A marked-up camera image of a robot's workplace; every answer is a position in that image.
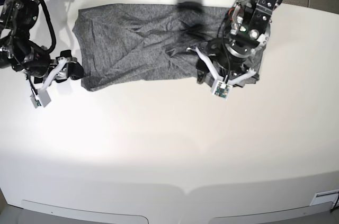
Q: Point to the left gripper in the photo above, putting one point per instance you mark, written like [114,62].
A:
[204,65]

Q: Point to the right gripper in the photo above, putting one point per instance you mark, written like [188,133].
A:
[58,70]

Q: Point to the grey long-sleeve T-shirt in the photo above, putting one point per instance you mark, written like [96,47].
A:
[123,43]

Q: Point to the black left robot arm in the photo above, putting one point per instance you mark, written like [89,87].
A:
[234,57]

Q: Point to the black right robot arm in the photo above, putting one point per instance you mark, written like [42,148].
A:
[23,55]

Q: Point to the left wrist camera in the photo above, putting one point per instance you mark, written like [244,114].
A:
[221,89]

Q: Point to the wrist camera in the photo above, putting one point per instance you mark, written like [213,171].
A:
[40,98]
[221,89]

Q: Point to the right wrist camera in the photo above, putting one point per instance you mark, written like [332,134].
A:
[40,98]

